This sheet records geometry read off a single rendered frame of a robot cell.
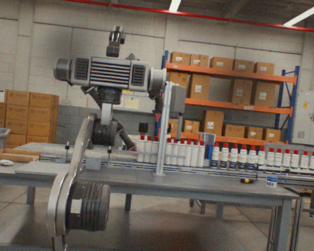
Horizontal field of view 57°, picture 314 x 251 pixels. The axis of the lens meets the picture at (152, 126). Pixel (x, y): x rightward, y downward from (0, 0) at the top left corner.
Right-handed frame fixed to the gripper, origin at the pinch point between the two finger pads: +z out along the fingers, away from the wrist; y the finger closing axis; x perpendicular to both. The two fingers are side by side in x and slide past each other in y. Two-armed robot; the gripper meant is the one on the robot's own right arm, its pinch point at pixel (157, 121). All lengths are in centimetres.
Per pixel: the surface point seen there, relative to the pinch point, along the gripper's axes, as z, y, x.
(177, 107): -13.0, -9.6, 33.6
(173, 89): -25.3, -5.0, 35.7
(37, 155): 35, 92, 6
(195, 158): 24.4, -29.5, 23.1
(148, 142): 15.4, 7.3, 21.6
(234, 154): 19, -60, 23
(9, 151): 34, 114, 5
